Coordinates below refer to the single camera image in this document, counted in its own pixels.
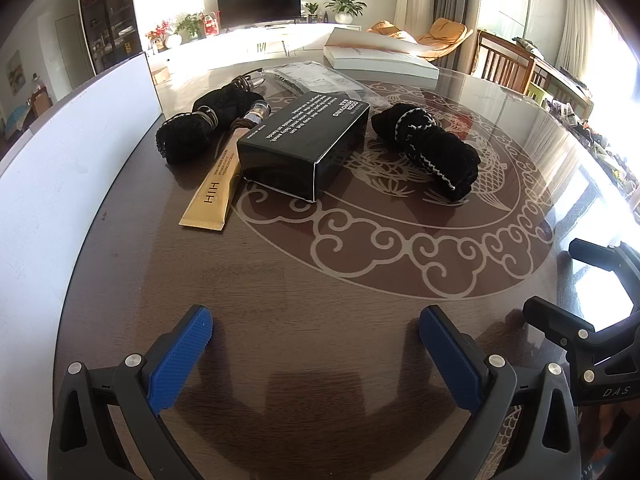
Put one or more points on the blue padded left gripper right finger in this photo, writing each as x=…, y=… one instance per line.
x=522, y=422

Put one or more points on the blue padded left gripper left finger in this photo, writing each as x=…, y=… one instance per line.
x=84, y=443

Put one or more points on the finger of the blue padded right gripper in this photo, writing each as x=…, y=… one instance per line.
x=566, y=330
x=608, y=258

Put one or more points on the black sock with white stitching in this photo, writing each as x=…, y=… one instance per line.
x=413, y=132

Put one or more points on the gold cream tube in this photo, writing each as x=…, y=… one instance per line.
x=209, y=206

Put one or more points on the black cardboard box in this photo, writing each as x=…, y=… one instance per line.
x=300, y=149

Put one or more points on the clear plastic packet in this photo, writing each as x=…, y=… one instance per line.
x=310, y=76

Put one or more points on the wooden chair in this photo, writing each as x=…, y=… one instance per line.
x=507, y=64

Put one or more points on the white storage box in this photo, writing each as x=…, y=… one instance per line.
x=52, y=186

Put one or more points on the orange lounge chair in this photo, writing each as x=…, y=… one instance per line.
x=443, y=38

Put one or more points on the black sock with rubber band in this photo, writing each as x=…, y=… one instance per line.
x=187, y=137

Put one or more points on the white book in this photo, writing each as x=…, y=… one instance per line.
x=347, y=49

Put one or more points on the green potted plant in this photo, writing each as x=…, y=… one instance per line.
x=346, y=10

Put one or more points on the red flower pot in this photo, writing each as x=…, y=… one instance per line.
x=158, y=35

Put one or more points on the black television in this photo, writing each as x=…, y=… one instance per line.
x=234, y=13

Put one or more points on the dark display cabinet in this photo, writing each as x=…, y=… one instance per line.
x=111, y=32

